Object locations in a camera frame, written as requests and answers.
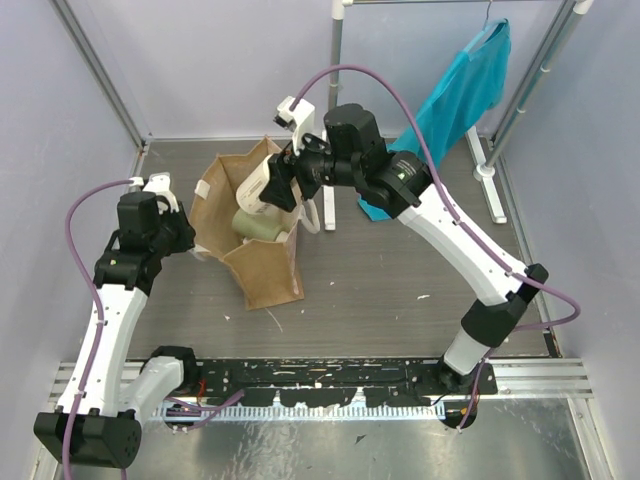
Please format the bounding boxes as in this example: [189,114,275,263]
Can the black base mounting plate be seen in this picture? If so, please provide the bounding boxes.
[168,358,498,408]

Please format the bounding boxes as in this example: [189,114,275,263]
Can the purple cable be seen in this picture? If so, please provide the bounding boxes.
[66,178,246,480]
[292,64,582,431]

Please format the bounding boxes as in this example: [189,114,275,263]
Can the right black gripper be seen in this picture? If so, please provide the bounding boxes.
[258,121,361,212]

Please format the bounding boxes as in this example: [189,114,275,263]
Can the metal clothes rack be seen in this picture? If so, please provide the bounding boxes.
[323,0,594,231]

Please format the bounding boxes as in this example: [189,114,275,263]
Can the aluminium frame post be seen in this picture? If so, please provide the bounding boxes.
[50,0,146,149]

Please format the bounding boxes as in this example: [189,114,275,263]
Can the brown canvas bag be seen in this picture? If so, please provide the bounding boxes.
[189,137,321,310]

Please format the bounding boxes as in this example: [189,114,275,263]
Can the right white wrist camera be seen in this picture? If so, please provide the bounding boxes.
[274,96,316,155]

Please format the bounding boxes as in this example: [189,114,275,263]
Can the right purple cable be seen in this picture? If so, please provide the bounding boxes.
[292,64,582,431]

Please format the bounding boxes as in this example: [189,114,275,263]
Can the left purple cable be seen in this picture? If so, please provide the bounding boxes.
[66,178,246,480]

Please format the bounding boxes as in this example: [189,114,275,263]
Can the beige round bottle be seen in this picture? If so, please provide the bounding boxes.
[236,156,270,215]

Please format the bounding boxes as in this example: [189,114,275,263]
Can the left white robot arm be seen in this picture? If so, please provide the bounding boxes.
[33,190,200,478]

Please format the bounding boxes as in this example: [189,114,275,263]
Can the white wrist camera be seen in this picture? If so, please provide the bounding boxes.
[274,96,316,155]
[129,172,180,215]

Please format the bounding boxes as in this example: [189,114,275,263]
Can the yellow-green round bottle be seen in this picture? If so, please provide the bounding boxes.
[232,209,289,242]

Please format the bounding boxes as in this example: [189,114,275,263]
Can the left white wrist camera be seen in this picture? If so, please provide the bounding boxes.
[129,172,180,215]

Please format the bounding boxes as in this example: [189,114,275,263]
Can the teal hanging shirt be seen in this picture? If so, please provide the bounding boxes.
[355,18,512,222]

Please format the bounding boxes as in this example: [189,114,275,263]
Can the white square bottle black cap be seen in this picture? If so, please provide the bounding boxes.
[258,203,281,221]

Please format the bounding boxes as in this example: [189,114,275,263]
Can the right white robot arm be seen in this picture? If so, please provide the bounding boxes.
[260,97,549,394]

